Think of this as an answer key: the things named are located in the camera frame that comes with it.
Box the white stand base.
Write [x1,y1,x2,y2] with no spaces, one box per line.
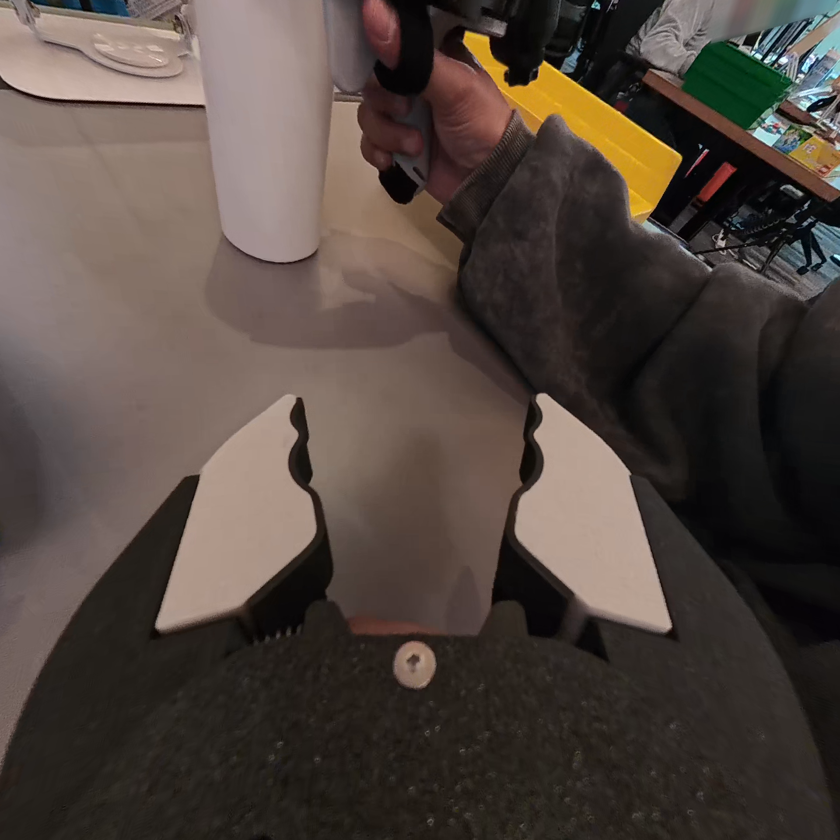
[0,0,206,107]

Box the background wooden desk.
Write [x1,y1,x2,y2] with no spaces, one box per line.
[640,69,840,204]

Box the yellow printed carton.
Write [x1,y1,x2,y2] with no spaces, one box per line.
[787,134,840,179]

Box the yellow storage bin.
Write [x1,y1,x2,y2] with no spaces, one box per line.
[462,29,683,224]

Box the person's right forearm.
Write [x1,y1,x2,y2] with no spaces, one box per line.
[436,112,840,572]

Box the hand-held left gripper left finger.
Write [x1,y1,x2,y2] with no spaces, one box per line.
[154,395,332,636]

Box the green storage bin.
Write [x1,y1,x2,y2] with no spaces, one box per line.
[681,41,795,130]

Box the person's right hand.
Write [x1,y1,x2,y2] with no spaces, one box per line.
[357,0,519,199]

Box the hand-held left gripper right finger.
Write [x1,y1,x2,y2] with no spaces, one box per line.
[492,392,673,644]

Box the white plastic bottle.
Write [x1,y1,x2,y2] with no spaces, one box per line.
[193,0,337,263]

